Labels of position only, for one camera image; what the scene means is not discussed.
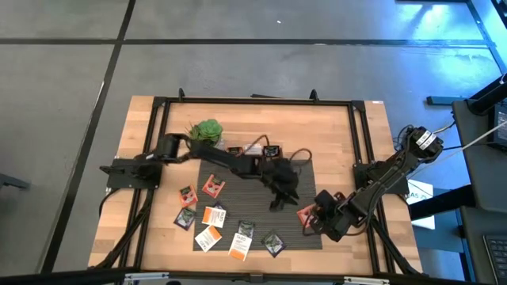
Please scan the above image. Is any white orange Tazo tea packet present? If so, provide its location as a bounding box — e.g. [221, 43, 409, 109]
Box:
[243, 142, 263, 157]
[200, 205, 228, 230]
[227, 232, 254, 262]
[193, 225, 223, 253]

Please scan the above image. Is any grey woven placemat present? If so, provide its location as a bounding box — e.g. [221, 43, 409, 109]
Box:
[193, 159, 323, 252]

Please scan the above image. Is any black aluminium table frame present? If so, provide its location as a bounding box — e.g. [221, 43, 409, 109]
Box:
[89, 87, 424, 278]

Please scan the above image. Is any black keyboard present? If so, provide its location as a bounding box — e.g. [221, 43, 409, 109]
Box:
[482, 234, 507, 284]

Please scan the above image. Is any white sign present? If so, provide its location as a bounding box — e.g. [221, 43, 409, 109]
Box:
[406, 178, 436, 231]

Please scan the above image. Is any black pole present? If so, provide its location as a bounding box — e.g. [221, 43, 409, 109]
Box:
[466, 73, 507, 116]

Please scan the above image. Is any black cable bundle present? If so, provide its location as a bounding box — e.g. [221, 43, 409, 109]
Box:
[362, 193, 423, 276]
[93, 188, 155, 271]

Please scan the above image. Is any wooden tea organiser box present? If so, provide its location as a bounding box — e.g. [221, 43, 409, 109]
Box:
[223, 144, 285, 162]

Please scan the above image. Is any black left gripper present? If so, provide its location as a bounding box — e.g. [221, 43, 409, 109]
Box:
[259, 157, 301, 212]

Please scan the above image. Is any grey chair base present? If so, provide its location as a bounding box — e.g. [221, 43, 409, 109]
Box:
[0, 172, 32, 192]

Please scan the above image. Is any black camera rig beam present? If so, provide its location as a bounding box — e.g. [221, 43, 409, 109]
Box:
[0, 267, 507, 285]

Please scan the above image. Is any succulent in triangle-patterned pot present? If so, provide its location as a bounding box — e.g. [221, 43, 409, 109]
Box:
[185, 118, 224, 150]

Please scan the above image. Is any dark grey desk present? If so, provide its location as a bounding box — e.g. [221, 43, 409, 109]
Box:
[451, 98, 507, 215]
[459, 205, 507, 285]

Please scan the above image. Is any white cord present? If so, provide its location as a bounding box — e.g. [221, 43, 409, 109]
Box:
[407, 120, 507, 177]

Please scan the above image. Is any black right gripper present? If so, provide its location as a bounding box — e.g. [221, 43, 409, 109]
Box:
[303, 188, 358, 243]

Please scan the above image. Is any teal floor bar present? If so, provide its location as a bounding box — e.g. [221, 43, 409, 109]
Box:
[426, 95, 467, 106]

